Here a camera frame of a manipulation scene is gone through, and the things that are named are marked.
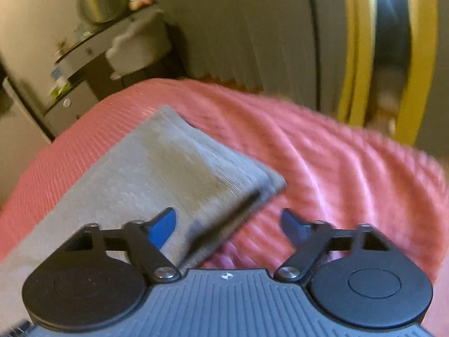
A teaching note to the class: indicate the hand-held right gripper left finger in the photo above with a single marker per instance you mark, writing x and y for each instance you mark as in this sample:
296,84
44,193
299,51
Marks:
162,227

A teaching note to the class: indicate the grey pleated curtain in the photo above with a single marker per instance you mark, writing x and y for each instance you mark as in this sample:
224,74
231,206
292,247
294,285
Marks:
228,42

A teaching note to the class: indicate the round mirror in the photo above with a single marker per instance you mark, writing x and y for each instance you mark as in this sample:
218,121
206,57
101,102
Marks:
103,1

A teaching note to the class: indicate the white cloth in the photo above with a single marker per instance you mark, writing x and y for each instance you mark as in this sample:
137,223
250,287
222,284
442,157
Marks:
136,51

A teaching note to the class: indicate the grey pants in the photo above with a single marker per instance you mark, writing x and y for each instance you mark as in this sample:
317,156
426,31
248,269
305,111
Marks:
140,172

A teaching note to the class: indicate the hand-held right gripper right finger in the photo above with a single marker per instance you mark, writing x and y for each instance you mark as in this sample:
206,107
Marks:
293,226

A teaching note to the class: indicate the grey dresser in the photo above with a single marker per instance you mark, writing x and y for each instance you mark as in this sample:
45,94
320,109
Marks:
80,84

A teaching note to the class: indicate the pink ribbed blanket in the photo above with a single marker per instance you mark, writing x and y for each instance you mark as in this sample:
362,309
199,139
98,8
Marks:
333,168

